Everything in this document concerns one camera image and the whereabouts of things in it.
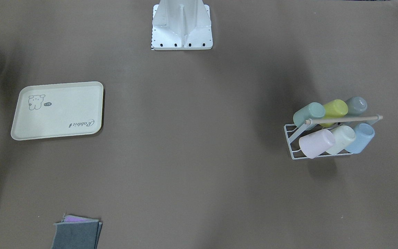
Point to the grey folded cloth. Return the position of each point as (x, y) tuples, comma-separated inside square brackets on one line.
[(76, 232)]

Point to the cream rabbit tray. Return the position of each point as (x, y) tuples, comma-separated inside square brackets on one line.
[(58, 110)]

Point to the yellow plastic cup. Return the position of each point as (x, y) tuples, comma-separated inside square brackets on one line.
[(335, 109)]

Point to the cream white plastic cup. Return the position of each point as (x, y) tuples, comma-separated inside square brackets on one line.
[(344, 136)]

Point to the grey plastic cup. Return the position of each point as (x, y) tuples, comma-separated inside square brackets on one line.
[(356, 106)]

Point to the green plastic cup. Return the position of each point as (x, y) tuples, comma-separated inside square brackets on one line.
[(314, 110)]

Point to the white wire cup rack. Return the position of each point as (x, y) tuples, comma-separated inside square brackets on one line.
[(293, 134)]

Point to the pink plastic cup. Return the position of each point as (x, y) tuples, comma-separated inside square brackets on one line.
[(316, 143)]

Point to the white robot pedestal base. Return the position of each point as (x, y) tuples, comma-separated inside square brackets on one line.
[(181, 25)]

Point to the blue plastic cup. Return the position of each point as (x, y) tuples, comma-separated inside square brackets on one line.
[(364, 134)]

